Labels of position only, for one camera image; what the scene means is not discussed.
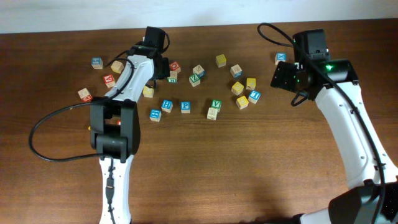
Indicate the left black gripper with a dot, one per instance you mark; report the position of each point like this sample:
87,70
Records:
166,69

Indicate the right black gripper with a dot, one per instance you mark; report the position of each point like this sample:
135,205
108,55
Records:
282,75

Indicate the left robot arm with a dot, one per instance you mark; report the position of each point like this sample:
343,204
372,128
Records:
115,130

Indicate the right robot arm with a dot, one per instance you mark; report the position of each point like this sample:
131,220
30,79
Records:
334,86

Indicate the red letter C block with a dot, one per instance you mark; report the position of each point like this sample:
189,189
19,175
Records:
175,66

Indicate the green side wooden block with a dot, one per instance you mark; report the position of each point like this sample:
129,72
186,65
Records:
173,77

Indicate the blue letter X block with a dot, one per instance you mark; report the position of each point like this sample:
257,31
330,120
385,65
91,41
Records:
280,57

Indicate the yellow block centre left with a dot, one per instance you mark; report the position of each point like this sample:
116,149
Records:
148,92

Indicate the yellow block right upper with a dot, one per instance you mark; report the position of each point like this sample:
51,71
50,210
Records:
250,83

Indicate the blue letter I block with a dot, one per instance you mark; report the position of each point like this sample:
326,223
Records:
254,96

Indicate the green letter Z block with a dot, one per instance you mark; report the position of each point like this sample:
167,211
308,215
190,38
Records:
194,80

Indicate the blue letter H block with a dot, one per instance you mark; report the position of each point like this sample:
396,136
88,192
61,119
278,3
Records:
167,106

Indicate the blue letter P block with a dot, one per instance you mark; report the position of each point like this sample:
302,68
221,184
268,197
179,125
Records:
185,107

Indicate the yellow block right left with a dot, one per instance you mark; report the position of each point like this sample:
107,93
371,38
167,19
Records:
237,88

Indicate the yellow block right lower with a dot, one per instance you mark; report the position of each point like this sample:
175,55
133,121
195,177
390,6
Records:
242,102

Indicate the blue block lower left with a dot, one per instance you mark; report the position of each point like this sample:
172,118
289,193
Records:
155,115

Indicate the red letter K block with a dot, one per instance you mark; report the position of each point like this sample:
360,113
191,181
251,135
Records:
109,81

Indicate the yellow block top centre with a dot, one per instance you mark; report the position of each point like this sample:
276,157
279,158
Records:
221,60

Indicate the blue block far left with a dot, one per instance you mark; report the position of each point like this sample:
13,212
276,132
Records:
97,63

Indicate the green letter V block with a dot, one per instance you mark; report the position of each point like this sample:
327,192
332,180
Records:
216,104

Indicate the plain carved wooden block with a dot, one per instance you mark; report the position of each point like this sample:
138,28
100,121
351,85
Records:
212,113

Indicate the wooden block red side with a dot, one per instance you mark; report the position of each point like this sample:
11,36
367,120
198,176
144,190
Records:
85,95

